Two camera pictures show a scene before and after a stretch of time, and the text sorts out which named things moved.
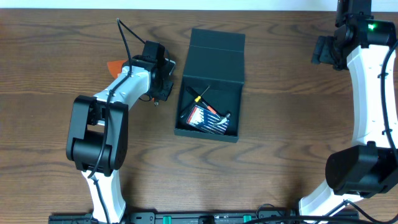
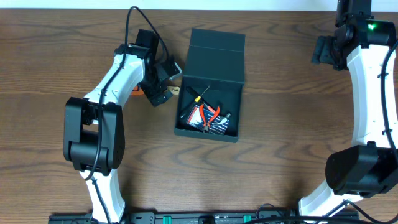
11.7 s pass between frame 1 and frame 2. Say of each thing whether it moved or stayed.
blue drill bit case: stayed
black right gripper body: stayed
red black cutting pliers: moved
